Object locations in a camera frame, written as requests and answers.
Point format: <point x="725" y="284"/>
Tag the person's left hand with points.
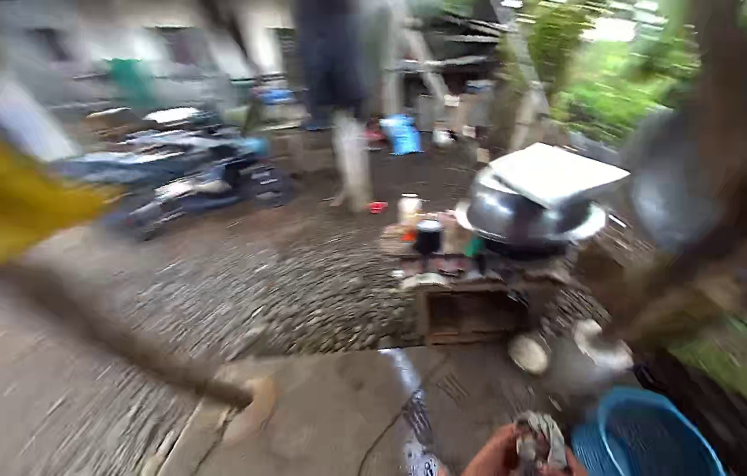
<point x="493" y="452"/>

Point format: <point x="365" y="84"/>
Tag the person's right hand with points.
<point x="570" y="465"/>

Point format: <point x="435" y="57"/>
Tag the person's left fingers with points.
<point x="514" y="433"/>

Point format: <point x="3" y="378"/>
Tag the person's right fingers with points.
<point x="557" y="468"/>

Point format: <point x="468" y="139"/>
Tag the grey-white wet cloth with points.
<point x="550" y="433"/>

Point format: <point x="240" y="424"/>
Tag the round cream bowl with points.
<point x="529" y="354"/>

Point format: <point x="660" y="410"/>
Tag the white patterned strip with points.
<point x="418" y="416"/>

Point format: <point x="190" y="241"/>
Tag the large blue plastic tub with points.
<point x="661" y="433"/>

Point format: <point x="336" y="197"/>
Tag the white crumpled bag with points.
<point x="608" y="354"/>

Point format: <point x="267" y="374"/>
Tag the brown wooden crate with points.
<point x="476" y="316"/>

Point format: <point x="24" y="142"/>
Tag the small white dish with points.
<point x="425" y="280"/>

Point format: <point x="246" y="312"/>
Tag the small green object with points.
<point x="474" y="247"/>

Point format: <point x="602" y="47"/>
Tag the black cup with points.
<point x="428" y="239"/>

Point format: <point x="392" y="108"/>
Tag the wide silver metal basin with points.
<point x="588" y="228"/>

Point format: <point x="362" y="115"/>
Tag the large silver metal pot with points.
<point x="512" y="210"/>

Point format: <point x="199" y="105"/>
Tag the small orange object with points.
<point x="408" y="235"/>

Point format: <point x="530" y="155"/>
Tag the clear jar with pale lid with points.
<point x="409" y="209"/>

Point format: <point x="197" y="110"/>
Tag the small red object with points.
<point x="378" y="207"/>

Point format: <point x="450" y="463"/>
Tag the white rectangular board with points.
<point x="558" y="173"/>

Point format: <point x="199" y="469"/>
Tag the large round grey metal basin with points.
<point x="671" y="182"/>

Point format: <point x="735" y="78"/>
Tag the bright blue bag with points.
<point x="402" y="135"/>

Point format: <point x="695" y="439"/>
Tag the green foliage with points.
<point x="618" y="89"/>

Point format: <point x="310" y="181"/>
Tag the slanted pale tree trunk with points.
<point x="525" y="59"/>

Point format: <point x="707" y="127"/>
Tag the thick brown tree trunk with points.
<point x="740" y="119"/>

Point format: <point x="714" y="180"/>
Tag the motorcycle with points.
<point x="208" y="182"/>

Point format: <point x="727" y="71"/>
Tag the long brown wooden pole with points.
<point x="122" y="344"/>

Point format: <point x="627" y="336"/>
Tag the dark blue hanging garment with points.
<point x="331" y="59"/>

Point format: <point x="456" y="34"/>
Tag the yellow cloth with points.
<point x="6" y="192"/>

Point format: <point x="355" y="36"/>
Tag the white building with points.
<point x="99" y="43"/>

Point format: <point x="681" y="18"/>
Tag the pale wooden post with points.
<point x="353" y="162"/>

